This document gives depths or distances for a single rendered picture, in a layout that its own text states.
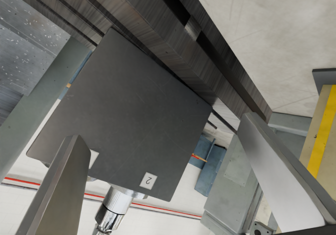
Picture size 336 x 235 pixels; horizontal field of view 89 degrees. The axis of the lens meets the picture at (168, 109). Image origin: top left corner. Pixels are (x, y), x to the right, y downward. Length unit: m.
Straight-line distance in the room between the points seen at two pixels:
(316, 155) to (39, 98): 1.64
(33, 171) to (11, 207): 0.79
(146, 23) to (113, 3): 0.04
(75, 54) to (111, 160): 0.48
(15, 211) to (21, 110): 4.68
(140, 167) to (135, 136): 0.05
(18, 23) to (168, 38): 0.43
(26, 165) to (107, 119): 4.60
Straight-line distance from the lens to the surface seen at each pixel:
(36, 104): 0.66
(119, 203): 0.33
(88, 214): 5.73
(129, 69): 0.25
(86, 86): 0.24
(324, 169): 1.62
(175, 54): 0.23
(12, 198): 5.13
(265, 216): 8.32
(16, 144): 0.68
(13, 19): 0.58
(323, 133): 1.69
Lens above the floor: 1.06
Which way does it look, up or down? 12 degrees down
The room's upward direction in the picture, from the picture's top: 153 degrees counter-clockwise
